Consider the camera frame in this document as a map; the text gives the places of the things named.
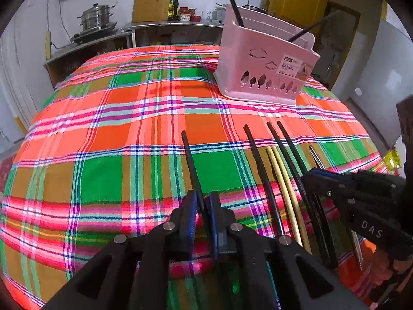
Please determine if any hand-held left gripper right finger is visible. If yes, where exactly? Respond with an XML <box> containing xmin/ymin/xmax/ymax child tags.
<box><xmin>206</xmin><ymin>191</ymin><xmax>370</xmax><ymax>310</ymax></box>

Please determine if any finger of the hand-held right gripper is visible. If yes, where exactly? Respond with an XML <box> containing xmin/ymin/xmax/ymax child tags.
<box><xmin>304</xmin><ymin>172</ymin><xmax>356</xmax><ymax>211</ymax></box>
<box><xmin>311</xmin><ymin>167</ymin><xmax>406</xmax><ymax>198</ymax></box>

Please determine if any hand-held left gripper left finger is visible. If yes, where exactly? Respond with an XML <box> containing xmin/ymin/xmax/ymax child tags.
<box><xmin>42</xmin><ymin>190</ymin><xmax>199</xmax><ymax>310</ymax></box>

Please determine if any metal chopstick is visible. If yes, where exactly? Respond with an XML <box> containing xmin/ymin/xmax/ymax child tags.
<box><xmin>308</xmin><ymin>146</ymin><xmax>363</xmax><ymax>271</ymax></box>

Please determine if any wooden chopstick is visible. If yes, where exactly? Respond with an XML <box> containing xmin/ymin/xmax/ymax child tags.
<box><xmin>265</xmin><ymin>147</ymin><xmax>304</xmax><ymax>247</ymax></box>
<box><xmin>272</xmin><ymin>146</ymin><xmax>312</xmax><ymax>254</ymax></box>

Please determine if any black chopstick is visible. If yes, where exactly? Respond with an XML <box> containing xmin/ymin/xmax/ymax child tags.
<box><xmin>277</xmin><ymin>120</ymin><xmax>339</xmax><ymax>268</ymax></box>
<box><xmin>181</xmin><ymin>131</ymin><xmax>207</xmax><ymax>210</ymax></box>
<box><xmin>287</xmin><ymin>10</ymin><xmax>343</xmax><ymax>43</ymax></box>
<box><xmin>243</xmin><ymin>124</ymin><xmax>286</xmax><ymax>238</ymax></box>
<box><xmin>266</xmin><ymin>121</ymin><xmax>333</xmax><ymax>270</ymax></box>
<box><xmin>218</xmin><ymin>0</ymin><xmax>245</xmax><ymax>28</ymax></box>

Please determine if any pink plastic basket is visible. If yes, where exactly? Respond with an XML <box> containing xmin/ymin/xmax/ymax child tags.
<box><xmin>213</xmin><ymin>4</ymin><xmax>321</xmax><ymax>106</ymax></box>

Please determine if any yellow packet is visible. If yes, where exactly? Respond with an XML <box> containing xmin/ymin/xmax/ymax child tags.
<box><xmin>382</xmin><ymin>149</ymin><xmax>402</xmax><ymax>172</ymax></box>

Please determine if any plaid tablecloth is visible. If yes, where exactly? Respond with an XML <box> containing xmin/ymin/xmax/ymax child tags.
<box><xmin>0</xmin><ymin>43</ymin><xmax>388</xmax><ymax>310</ymax></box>

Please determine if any steel counter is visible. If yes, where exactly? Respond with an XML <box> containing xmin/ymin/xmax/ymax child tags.
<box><xmin>123</xmin><ymin>21</ymin><xmax>225</xmax><ymax>48</ymax></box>

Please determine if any low steel stand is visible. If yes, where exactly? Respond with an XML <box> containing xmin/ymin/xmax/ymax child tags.
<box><xmin>43</xmin><ymin>30</ymin><xmax>133</xmax><ymax>88</ymax></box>

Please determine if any black gas stove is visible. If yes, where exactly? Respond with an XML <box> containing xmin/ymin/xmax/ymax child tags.
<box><xmin>70</xmin><ymin>27</ymin><xmax>121</xmax><ymax>44</ymax></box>

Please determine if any wooden cutting board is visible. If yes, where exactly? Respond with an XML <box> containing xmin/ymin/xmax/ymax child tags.
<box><xmin>132</xmin><ymin>0</ymin><xmax>173</xmax><ymax>24</ymax></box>

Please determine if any steel steamer pot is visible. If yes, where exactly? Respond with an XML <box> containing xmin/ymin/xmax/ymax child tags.
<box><xmin>77</xmin><ymin>3</ymin><xmax>118</xmax><ymax>33</ymax></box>

